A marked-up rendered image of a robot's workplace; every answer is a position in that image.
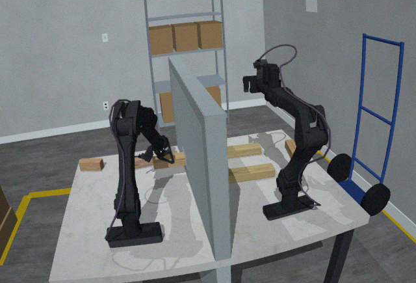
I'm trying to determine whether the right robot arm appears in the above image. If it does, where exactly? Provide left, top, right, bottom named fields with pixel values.
left=261, top=64, right=328, bottom=218

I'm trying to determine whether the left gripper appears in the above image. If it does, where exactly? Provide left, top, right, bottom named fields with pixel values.
left=140, top=132, right=175, bottom=164

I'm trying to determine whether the grey panel wall with slot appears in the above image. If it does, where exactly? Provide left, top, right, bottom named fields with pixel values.
left=168, top=55, right=231, bottom=283

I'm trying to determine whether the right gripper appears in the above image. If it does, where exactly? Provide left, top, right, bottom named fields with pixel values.
left=242, top=61, right=268, bottom=93

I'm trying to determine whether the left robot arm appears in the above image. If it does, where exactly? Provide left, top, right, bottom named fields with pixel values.
left=107, top=100, right=161, bottom=241

